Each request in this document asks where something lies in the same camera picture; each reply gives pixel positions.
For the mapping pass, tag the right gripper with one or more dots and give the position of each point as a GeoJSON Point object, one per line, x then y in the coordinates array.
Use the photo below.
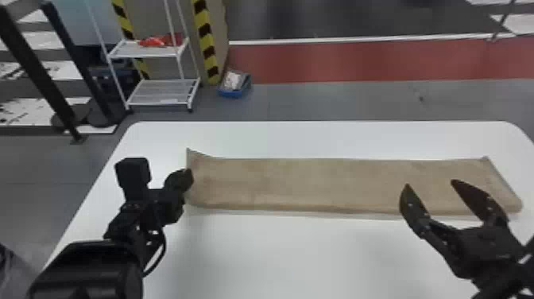
{"type": "Point", "coordinates": [484, 250]}

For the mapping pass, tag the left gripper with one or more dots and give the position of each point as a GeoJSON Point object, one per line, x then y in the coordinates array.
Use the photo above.
{"type": "Point", "coordinates": [167, 206]}

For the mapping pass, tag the beige towel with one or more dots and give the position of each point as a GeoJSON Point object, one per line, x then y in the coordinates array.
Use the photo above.
{"type": "Point", "coordinates": [342, 186]}

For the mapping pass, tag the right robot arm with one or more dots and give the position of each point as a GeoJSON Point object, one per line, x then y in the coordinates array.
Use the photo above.
{"type": "Point", "coordinates": [511, 284]}

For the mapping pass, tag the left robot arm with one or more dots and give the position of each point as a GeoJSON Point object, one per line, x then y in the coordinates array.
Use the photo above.
{"type": "Point", "coordinates": [96, 267]}

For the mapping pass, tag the white shelf trolley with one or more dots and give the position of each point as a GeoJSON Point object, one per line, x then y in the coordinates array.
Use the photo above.
{"type": "Point", "coordinates": [158, 89]}

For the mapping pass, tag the blue basket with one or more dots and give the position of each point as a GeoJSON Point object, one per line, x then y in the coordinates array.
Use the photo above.
{"type": "Point", "coordinates": [234, 85]}

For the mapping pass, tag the red packet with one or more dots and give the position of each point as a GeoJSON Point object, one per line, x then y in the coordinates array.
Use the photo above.
{"type": "Point", "coordinates": [151, 41]}

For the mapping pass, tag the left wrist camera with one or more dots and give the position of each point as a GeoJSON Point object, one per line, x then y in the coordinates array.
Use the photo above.
{"type": "Point", "coordinates": [132, 175]}

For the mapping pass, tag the yellow black striped post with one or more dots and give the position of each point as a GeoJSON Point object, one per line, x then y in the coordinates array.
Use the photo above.
{"type": "Point", "coordinates": [206, 46]}
{"type": "Point", "coordinates": [129, 33]}

